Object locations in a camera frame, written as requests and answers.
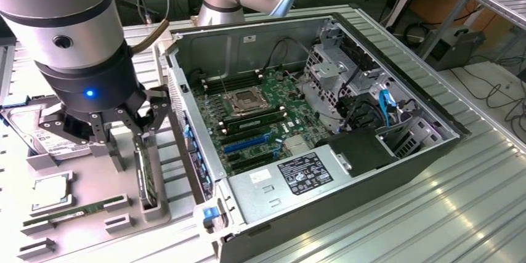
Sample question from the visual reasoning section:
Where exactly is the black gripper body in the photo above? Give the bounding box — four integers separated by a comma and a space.
34, 44, 148, 141

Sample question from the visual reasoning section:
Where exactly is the graphics card with metal bracket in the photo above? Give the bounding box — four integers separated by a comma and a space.
130, 130, 160, 209

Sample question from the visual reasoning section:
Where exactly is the hard disk with blue caddy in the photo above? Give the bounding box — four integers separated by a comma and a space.
0, 93, 93, 161

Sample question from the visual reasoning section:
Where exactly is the silver CPU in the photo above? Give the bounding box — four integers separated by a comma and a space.
32, 178, 69, 207

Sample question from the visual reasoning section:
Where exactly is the CPU socket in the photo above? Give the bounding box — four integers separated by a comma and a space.
223, 89, 268, 116

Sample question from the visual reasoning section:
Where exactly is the installed RAM stick with label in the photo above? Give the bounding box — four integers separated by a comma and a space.
225, 111, 284, 131

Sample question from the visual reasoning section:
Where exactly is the grey parts rack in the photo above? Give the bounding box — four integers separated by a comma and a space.
13, 121, 173, 261

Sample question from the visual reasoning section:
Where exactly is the blue expansion slot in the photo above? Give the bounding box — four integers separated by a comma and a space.
221, 135, 268, 155

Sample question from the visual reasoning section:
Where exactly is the green RAM stick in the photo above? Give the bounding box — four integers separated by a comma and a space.
22, 195, 124, 225

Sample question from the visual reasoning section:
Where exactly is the green motherboard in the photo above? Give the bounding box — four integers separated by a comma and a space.
192, 70, 333, 176

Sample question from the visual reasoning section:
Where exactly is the silver chipset heatsink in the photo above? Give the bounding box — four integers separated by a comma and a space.
283, 136, 315, 156

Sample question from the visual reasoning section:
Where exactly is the blue case latch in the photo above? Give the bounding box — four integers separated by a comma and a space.
200, 207, 219, 222

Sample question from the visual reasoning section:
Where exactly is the grey power supply unit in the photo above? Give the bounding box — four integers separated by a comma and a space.
227, 144, 353, 225

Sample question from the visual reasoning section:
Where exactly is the metal disk bay cage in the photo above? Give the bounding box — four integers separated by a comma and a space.
303, 42, 371, 116

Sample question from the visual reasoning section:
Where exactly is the black plastic shroud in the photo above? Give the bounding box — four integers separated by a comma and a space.
325, 132, 400, 179

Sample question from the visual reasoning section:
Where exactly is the open black PC case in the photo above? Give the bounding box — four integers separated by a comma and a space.
149, 12, 472, 263

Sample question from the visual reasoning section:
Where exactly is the black equipment box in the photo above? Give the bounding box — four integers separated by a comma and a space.
427, 27, 488, 71

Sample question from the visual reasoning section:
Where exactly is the black hanging cable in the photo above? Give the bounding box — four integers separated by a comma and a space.
129, 0, 172, 56

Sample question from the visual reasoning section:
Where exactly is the black looped wire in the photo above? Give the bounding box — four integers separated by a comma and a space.
261, 37, 308, 71

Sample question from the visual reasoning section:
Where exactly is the black power wire bundle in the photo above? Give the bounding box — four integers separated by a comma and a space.
335, 92, 385, 133

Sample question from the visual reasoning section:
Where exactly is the blue disk wire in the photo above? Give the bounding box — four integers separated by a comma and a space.
379, 89, 397, 128

